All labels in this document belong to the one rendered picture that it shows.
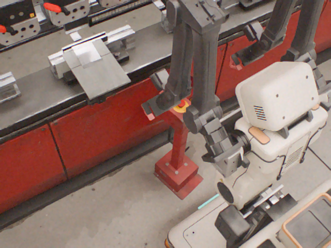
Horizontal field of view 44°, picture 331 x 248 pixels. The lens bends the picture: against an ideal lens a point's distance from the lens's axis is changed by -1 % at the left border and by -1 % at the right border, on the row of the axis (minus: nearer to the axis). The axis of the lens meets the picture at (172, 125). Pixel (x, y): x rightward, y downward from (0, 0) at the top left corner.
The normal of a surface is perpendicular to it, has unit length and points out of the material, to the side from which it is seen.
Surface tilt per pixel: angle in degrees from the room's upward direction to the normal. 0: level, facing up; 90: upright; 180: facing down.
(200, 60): 89
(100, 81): 0
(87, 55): 0
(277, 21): 90
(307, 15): 89
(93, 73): 0
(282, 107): 47
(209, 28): 80
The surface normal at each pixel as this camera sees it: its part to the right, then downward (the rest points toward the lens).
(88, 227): 0.06, -0.54
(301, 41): -0.77, 0.41
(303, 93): 0.47, 0.15
